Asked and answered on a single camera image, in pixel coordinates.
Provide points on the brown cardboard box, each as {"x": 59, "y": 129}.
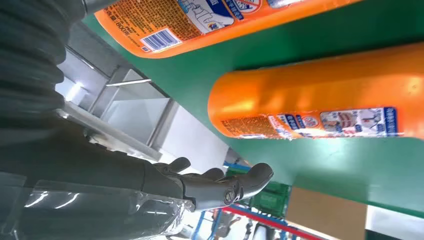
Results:
{"x": 326, "y": 213}

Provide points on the white side table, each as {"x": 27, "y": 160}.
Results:
{"x": 192, "y": 139}

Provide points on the green plastic crate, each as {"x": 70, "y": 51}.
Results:
{"x": 271, "y": 198}

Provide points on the red metal bar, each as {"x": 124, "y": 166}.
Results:
{"x": 265, "y": 222}

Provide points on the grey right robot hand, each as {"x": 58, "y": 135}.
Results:
{"x": 82, "y": 172}

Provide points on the long white table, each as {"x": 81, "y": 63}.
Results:
{"x": 397, "y": 220}

